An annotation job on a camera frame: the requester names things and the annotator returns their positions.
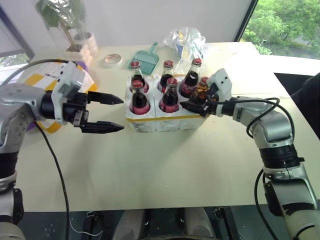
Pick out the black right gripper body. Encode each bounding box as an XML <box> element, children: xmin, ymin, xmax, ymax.
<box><xmin>203</xmin><ymin>84</ymin><xmax>221</xmax><ymax>117</ymax></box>

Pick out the white box with yellow tape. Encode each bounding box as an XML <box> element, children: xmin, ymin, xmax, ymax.
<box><xmin>23</xmin><ymin>63</ymin><xmax>99</xmax><ymax>135</ymax></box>

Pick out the thin white wire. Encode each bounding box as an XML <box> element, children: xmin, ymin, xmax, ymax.
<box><xmin>69</xmin><ymin>216</ymin><xmax>104</xmax><ymax>237</ymax></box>

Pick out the dark rounded object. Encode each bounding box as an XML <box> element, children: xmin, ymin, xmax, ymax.
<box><xmin>273</xmin><ymin>72</ymin><xmax>320</xmax><ymax>119</ymax></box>

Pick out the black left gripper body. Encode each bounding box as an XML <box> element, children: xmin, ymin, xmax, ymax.
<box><xmin>62</xmin><ymin>91</ymin><xmax>90</xmax><ymax>129</ymax></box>

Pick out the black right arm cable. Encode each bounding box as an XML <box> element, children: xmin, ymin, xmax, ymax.
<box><xmin>254</xmin><ymin>168</ymin><xmax>280</xmax><ymax>240</ymax></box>

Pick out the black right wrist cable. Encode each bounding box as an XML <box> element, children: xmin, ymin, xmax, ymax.
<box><xmin>216</xmin><ymin>96</ymin><xmax>296</xmax><ymax>141</ymax></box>

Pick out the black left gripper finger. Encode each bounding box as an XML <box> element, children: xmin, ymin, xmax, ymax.
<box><xmin>80</xmin><ymin>120</ymin><xmax>125</xmax><ymax>135</ymax></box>
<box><xmin>87</xmin><ymin>91</ymin><xmax>125</xmax><ymax>106</ymax></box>

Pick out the clear plastic bag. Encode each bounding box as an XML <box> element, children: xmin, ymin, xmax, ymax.
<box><xmin>162</xmin><ymin>26</ymin><xmax>209</xmax><ymax>76</ymax></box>

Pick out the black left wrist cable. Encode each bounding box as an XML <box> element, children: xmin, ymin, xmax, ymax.
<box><xmin>0</xmin><ymin>58</ymin><xmax>70</xmax><ymax>86</ymax></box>

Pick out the cola glass bottle red cap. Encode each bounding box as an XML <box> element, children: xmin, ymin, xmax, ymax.
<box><xmin>189</xmin><ymin>76</ymin><xmax>211</xmax><ymax>106</ymax></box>
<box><xmin>178</xmin><ymin>58</ymin><xmax>203</xmax><ymax>99</ymax></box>
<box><xmin>129</xmin><ymin>60</ymin><xmax>150</xmax><ymax>93</ymax></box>
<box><xmin>159</xmin><ymin>60</ymin><xmax>175</xmax><ymax>94</ymax></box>
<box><xmin>158</xmin><ymin>77</ymin><xmax>180</xmax><ymax>113</ymax></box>
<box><xmin>129</xmin><ymin>79</ymin><xmax>152</xmax><ymax>116</ymax></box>

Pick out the green plastic dustpan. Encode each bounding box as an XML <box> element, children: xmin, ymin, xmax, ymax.
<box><xmin>130</xmin><ymin>41</ymin><xmax>161</xmax><ymax>76</ymax></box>

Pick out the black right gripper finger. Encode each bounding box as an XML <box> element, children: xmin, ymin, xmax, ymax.
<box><xmin>179</xmin><ymin>101</ymin><xmax>209</xmax><ymax>117</ymax></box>

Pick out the white plant pot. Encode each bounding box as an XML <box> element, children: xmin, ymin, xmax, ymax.
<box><xmin>65</xmin><ymin>31</ymin><xmax>100</xmax><ymax>65</ymax></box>

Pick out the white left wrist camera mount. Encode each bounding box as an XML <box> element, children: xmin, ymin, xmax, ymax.
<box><xmin>51</xmin><ymin>61</ymin><xmax>90</xmax><ymax>126</ymax></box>

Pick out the long black cable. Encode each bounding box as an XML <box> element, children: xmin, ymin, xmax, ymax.
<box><xmin>34</xmin><ymin>120</ymin><xmax>71</xmax><ymax>240</ymax></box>

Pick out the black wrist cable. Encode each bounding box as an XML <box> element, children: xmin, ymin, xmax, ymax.
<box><xmin>216</xmin><ymin>96</ymin><xmax>296</xmax><ymax>141</ymax></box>
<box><xmin>0</xmin><ymin>58</ymin><xmax>70</xmax><ymax>86</ymax></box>

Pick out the white foam bottle crate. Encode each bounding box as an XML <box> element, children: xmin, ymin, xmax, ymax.
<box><xmin>124</xmin><ymin>73</ymin><xmax>208</xmax><ymax>133</ymax></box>

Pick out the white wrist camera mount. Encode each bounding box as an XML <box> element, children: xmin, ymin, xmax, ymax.
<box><xmin>206</xmin><ymin>68</ymin><xmax>233</xmax><ymax>118</ymax></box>
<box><xmin>51</xmin><ymin>61</ymin><xmax>90</xmax><ymax>126</ymax></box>

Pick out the green leafy plant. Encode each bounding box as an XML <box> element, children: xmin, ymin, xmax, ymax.
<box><xmin>34</xmin><ymin>0</ymin><xmax>88</xmax><ymax>46</ymax></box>

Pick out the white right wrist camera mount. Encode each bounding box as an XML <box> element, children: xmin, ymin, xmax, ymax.
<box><xmin>206</xmin><ymin>68</ymin><xmax>233</xmax><ymax>118</ymax></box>

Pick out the dark window frame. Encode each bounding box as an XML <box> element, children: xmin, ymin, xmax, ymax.
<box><xmin>233</xmin><ymin>0</ymin><xmax>260</xmax><ymax>42</ymax></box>
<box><xmin>0</xmin><ymin>4</ymin><xmax>35</xmax><ymax>64</ymax></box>

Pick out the white tape roll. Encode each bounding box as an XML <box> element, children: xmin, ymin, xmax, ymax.
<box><xmin>103</xmin><ymin>53</ymin><xmax>124</xmax><ymax>68</ymax></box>

